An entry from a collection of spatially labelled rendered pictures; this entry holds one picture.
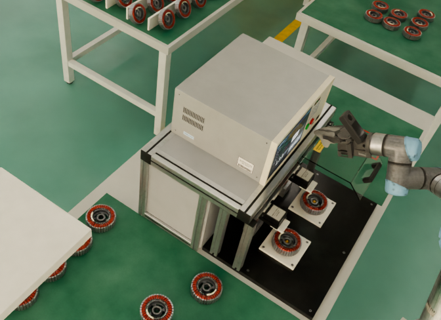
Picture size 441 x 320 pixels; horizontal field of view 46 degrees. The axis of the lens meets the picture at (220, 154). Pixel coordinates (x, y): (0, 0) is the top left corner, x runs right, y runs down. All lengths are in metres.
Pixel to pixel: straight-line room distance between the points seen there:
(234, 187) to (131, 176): 0.60
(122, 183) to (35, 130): 1.39
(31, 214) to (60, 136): 1.90
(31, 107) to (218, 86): 2.06
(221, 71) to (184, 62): 2.19
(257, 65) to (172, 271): 0.80
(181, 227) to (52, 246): 0.64
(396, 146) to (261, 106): 0.45
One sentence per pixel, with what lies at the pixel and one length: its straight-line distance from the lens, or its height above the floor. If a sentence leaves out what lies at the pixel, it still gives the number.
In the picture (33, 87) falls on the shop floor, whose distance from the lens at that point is 3.75.
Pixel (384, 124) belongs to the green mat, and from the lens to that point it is 2.72.
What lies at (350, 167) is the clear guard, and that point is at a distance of 1.97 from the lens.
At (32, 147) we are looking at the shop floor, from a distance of 3.35.
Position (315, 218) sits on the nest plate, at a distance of 2.14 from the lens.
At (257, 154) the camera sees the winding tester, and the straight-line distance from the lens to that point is 1.66.
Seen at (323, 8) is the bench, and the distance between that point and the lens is 3.46.
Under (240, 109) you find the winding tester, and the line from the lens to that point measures 1.67.
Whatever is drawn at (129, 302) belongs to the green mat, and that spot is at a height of 0.75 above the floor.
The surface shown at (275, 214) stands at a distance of 1.92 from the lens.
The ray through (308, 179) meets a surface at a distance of 2.07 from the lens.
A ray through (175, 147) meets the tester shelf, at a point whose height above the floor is 1.11.
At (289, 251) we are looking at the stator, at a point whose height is 0.82.
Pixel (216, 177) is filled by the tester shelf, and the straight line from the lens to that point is 1.72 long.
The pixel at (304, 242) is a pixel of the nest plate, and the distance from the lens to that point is 2.05.
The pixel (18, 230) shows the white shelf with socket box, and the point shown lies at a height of 1.20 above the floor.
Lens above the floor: 2.42
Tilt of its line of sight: 47 degrees down
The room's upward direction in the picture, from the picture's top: 12 degrees clockwise
